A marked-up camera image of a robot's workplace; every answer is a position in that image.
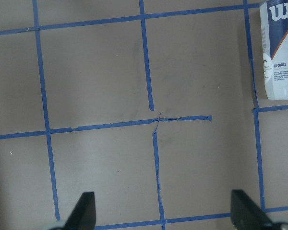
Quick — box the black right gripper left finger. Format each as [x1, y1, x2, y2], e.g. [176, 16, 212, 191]
[62, 192, 96, 230]

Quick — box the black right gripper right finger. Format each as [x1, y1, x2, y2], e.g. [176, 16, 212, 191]
[230, 189, 273, 230]

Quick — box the clear Wilson tennis ball can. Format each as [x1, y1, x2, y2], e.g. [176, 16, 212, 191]
[260, 0, 288, 101]

